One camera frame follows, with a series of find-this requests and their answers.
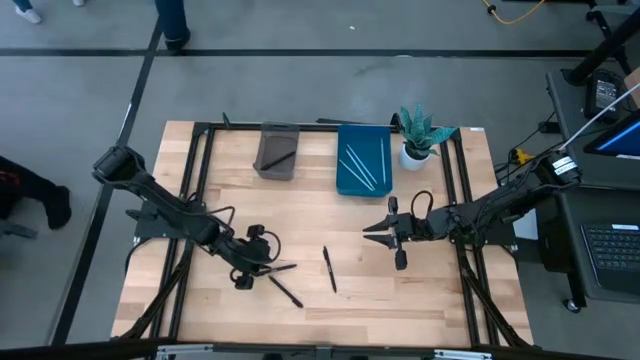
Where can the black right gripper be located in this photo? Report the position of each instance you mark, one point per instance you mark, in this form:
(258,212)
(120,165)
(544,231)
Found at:
(401,260)

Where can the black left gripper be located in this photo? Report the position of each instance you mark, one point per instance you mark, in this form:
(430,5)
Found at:
(243,282)

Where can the black pen with clip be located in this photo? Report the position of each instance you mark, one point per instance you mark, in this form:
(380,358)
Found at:
(286,292)

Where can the white pens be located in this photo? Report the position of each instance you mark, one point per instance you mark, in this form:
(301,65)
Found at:
(359,168)

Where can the teal pencil with banded ferrule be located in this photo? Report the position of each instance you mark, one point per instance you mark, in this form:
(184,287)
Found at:
(382,160)

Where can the long black pointed pen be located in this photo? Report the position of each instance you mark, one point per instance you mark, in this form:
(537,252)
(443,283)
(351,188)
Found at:
(278,161)

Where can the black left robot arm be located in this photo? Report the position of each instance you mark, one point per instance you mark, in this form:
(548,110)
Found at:
(165,205)

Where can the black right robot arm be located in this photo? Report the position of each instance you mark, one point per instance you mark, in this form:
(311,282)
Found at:
(500,200)

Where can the dark grey click pen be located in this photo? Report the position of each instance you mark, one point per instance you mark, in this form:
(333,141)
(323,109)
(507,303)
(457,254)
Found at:
(329,268)

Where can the white plant pot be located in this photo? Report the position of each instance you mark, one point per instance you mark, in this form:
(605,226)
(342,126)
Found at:
(412,162)

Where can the blue plastic tray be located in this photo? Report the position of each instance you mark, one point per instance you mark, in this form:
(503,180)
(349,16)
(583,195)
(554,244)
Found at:
(362,135)

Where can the green snake plant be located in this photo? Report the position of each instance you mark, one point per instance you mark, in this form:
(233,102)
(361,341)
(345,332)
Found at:
(422,132)

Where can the grey plastic bin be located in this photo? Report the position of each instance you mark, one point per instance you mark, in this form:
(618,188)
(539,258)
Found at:
(270,145)

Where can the yellow power plug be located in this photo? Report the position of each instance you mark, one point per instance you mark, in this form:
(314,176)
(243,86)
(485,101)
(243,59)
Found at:
(522,156)

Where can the dark grey side desk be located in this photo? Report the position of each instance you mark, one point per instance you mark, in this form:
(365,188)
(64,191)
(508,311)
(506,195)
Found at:
(600,205)

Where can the black laptop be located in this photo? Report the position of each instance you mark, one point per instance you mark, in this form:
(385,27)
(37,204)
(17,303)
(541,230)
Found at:
(615,250)

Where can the person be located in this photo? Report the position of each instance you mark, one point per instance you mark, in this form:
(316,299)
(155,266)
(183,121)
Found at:
(172,20)
(27,14)
(30,185)

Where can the black monitor with blue screen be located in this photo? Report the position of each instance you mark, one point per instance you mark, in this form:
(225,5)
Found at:
(620,137)

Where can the black power supply box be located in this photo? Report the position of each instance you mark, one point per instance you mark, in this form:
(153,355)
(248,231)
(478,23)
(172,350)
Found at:
(605,95)

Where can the black pole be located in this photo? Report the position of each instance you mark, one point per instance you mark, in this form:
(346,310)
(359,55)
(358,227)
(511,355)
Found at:
(600,50)

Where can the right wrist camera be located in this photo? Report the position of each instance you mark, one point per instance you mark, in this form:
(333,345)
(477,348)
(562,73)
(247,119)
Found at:
(406,226)

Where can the silver corner bracket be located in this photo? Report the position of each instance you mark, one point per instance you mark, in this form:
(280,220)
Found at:
(185,351)
(462,355)

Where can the black aluminium table frame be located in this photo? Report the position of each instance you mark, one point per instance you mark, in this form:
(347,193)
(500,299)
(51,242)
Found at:
(320,127)

